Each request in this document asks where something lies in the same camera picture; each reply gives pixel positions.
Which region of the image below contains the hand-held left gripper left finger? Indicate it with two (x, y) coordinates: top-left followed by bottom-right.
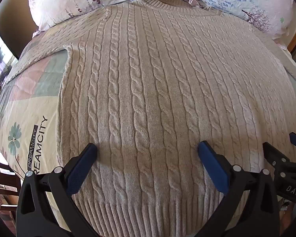
(16, 143), (99, 237)

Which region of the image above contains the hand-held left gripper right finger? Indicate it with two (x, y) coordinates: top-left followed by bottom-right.
(191, 140), (280, 237)

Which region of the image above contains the beige cable-knit sweater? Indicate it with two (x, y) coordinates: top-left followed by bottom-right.
(1, 0), (296, 237)

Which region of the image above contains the floral printed quilt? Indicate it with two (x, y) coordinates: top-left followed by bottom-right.
(0, 25), (296, 237)

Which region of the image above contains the wooden chair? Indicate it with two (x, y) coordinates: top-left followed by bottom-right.
(0, 138), (24, 228)

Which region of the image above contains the window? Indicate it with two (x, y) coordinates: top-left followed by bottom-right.
(0, 17), (20, 86)

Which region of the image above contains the floral blue-white pillow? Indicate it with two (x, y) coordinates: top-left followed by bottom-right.
(180, 0), (296, 41)

